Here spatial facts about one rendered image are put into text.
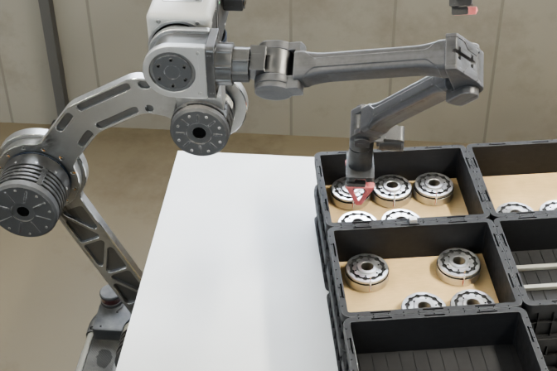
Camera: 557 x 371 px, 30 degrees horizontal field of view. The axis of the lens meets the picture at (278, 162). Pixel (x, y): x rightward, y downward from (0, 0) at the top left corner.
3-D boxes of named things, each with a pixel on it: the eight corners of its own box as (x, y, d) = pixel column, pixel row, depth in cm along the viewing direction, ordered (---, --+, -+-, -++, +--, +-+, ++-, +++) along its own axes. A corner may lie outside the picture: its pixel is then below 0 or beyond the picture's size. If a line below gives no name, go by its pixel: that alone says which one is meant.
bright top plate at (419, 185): (416, 198, 268) (416, 196, 268) (412, 174, 276) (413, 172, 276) (455, 198, 268) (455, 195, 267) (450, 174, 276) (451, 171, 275)
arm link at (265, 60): (243, 44, 207) (240, 69, 205) (293, 46, 206) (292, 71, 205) (246, 63, 216) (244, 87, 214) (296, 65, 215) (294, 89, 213)
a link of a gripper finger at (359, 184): (371, 192, 255) (374, 161, 249) (372, 210, 250) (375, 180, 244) (344, 191, 255) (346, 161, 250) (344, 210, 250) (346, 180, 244)
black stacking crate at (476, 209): (326, 263, 255) (326, 228, 248) (313, 188, 279) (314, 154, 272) (485, 253, 257) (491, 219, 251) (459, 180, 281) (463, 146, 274)
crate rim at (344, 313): (341, 325, 226) (341, 317, 224) (326, 234, 249) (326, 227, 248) (523, 314, 228) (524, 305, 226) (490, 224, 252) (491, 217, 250)
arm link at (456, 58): (475, 21, 195) (474, 70, 192) (486, 52, 207) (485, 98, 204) (252, 40, 209) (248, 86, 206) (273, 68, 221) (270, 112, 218)
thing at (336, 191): (333, 203, 267) (333, 201, 266) (329, 179, 275) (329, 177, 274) (372, 201, 267) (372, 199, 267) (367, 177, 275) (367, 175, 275)
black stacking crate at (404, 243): (341, 354, 232) (342, 319, 225) (326, 264, 255) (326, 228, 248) (516, 343, 234) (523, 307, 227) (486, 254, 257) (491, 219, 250)
